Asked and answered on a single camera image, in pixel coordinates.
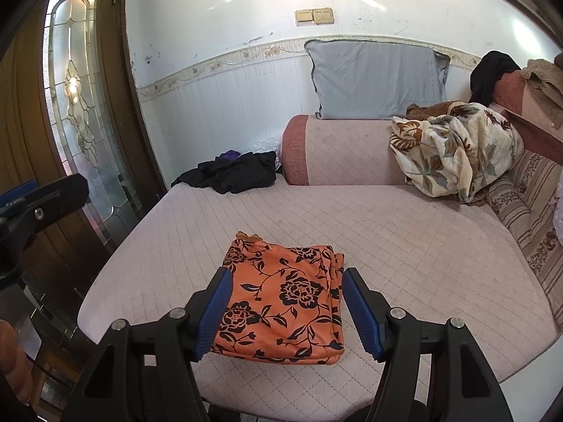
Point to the black garment on backrest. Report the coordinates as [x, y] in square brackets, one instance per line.
[488, 71]

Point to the person's left hand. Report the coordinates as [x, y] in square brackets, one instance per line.
[14, 364]

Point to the grey pillow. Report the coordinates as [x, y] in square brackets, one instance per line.
[370, 80]

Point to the orange black floral garment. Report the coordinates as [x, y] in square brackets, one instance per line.
[285, 307]

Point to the black clothes pile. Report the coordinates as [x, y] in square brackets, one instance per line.
[249, 170]

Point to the wooden door with glass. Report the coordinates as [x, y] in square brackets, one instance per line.
[68, 106]

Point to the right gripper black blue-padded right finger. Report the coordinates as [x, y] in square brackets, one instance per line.
[432, 372]

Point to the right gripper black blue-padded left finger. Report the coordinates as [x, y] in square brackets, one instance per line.
[143, 372]

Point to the striped floral cushion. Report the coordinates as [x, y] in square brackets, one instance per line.
[524, 199]

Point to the brown towel on backrest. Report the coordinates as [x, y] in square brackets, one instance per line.
[544, 89]

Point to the beige wall switch plate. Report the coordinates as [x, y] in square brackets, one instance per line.
[322, 16]

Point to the cream floral blanket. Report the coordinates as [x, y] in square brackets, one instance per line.
[458, 153]

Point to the pink bolster cushion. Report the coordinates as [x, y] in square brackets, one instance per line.
[319, 152]

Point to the pink quilted mattress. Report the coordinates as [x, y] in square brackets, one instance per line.
[433, 257]

